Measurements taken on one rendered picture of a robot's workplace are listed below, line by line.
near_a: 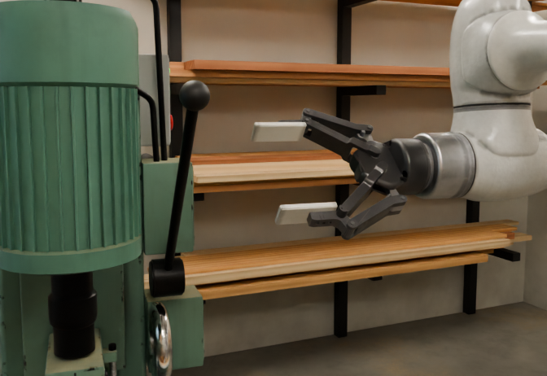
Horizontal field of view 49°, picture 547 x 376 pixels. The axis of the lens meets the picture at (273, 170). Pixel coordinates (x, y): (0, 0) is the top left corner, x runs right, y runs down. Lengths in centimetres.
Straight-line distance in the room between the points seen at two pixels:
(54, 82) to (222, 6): 263
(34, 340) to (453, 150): 63
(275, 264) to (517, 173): 223
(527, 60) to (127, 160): 50
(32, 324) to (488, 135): 68
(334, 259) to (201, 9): 147
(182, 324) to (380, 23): 294
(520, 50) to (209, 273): 225
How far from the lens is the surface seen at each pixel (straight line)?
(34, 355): 94
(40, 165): 72
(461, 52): 86
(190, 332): 102
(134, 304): 102
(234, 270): 289
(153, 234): 99
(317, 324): 373
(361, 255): 320
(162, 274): 95
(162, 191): 98
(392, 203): 74
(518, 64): 81
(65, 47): 70
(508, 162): 84
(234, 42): 330
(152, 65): 107
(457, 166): 80
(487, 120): 84
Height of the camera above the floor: 139
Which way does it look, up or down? 6 degrees down
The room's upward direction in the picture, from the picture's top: straight up
